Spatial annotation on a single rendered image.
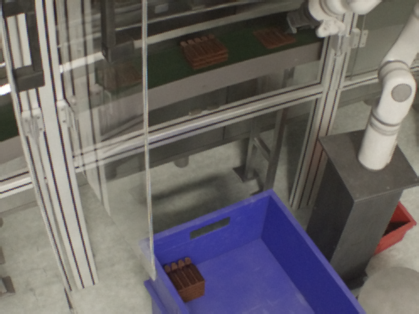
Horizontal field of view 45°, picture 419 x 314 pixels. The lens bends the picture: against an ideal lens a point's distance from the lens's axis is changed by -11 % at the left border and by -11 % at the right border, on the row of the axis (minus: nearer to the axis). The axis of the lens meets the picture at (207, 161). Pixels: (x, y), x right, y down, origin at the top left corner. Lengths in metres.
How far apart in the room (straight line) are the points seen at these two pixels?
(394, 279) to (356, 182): 0.38
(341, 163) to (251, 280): 0.43
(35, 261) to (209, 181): 0.74
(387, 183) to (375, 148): 0.11
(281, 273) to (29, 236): 0.92
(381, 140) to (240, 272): 0.57
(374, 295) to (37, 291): 1.11
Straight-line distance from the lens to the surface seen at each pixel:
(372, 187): 1.46
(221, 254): 1.65
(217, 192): 2.09
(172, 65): 1.51
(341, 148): 1.54
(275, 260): 1.66
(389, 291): 1.65
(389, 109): 1.35
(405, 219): 2.05
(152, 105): 1.46
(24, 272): 1.93
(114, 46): 0.73
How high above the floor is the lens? 1.59
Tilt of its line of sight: 46 degrees down
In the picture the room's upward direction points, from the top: 4 degrees clockwise
